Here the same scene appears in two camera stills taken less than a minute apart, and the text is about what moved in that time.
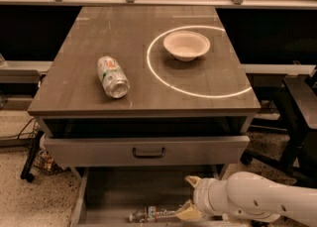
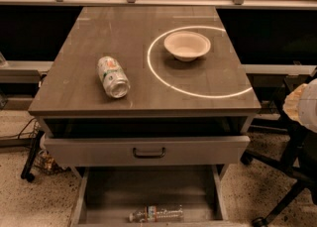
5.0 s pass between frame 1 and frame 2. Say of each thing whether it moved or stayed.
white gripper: moved
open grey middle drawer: stayed
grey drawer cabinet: stayed
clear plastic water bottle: stayed
